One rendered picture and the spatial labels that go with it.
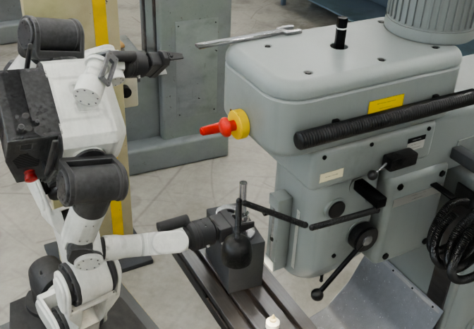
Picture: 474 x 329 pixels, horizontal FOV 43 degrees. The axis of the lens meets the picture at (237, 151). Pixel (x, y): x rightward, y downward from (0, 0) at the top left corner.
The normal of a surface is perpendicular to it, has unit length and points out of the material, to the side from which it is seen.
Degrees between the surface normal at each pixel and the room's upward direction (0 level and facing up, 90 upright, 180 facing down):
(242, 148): 0
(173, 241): 50
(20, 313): 0
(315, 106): 90
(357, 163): 90
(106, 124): 35
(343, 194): 90
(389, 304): 63
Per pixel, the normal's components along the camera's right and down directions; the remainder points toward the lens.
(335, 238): 0.48, 0.47
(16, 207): 0.04, -0.85
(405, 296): -0.76, -0.18
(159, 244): 0.39, -0.19
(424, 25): -0.42, 0.46
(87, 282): 0.55, -0.05
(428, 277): -0.88, 0.22
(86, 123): 0.37, -0.46
